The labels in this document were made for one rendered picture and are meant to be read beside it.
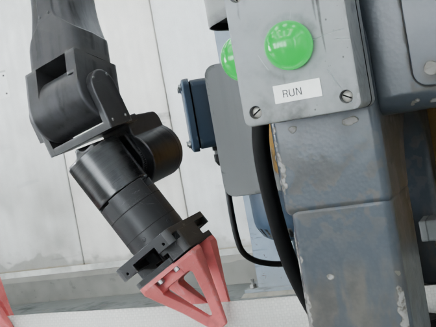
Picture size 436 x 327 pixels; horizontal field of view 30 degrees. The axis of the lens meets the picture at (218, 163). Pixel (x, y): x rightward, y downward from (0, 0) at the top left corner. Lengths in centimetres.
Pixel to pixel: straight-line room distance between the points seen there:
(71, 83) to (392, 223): 34
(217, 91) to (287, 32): 50
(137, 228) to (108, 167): 6
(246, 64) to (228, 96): 47
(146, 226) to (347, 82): 31
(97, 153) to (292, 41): 32
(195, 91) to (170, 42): 527
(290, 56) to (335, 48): 3
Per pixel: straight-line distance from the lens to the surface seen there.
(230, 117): 98
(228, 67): 52
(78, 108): 75
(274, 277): 568
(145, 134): 82
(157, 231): 75
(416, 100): 54
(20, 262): 718
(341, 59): 49
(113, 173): 75
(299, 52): 49
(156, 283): 75
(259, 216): 103
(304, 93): 50
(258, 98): 51
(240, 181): 98
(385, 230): 54
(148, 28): 635
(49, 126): 78
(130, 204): 75
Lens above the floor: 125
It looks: 3 degrees down
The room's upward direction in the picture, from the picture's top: 10 degrees counter-clockwise
